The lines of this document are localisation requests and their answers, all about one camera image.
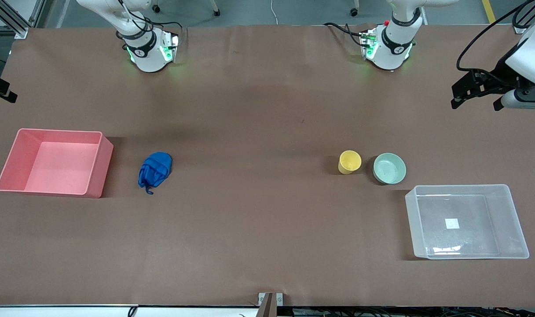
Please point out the pink plastic bin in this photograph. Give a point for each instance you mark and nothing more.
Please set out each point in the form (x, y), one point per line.
(56, 167)

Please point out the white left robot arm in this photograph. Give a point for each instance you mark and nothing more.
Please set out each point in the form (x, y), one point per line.
(393, 48)

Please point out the aluminium frame profile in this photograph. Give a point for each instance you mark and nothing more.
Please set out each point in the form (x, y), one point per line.
(19, 31)

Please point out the brown paper table cover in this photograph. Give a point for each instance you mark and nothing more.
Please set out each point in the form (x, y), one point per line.
(267, 132)

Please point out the metal table corner bracket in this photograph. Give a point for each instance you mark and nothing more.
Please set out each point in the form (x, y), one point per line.
(520, 29)

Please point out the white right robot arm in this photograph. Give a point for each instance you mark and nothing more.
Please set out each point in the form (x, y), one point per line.
(146, 57)

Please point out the light green bowl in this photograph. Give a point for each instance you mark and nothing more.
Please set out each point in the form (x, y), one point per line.
(390, 169)

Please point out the white label sticker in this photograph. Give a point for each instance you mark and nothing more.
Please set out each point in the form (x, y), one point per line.
(452, 223)

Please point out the metal table edge bracket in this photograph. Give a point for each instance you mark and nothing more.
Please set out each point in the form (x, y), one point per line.
(263, 300)

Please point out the clear plastic box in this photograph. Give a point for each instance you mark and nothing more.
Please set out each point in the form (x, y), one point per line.
(426, 233)

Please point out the yellow floor tape line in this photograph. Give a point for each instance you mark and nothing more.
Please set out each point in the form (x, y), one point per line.
(489, 11)

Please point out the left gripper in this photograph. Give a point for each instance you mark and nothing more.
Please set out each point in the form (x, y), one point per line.
(501, 73)

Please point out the yellow cup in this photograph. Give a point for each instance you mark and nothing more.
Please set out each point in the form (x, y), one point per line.
(349, 162)

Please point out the blue cloth bag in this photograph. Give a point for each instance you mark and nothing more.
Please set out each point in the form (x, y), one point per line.
(155, 169)

